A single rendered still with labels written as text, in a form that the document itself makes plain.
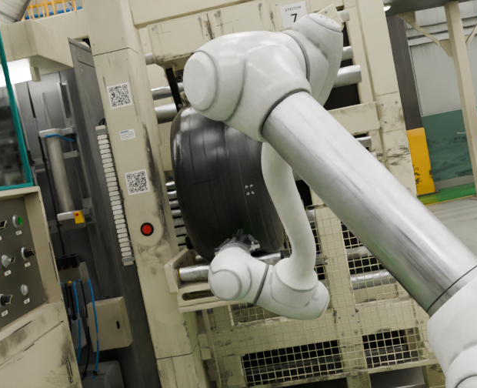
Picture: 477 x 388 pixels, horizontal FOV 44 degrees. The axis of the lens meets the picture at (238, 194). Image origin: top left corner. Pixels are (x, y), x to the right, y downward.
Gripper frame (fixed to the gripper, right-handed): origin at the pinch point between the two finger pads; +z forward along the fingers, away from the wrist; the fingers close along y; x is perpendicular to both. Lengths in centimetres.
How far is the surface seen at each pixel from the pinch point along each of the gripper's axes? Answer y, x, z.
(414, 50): -265, -35, 991
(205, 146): 5.4, -27.7, 5.5
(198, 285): 17.2, 15.1, 7.1
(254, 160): -8.3, -20.9, 3.9
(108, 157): 41, -29, 24
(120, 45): 29, -64, 27
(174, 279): 24.2, 11.4, 6.1
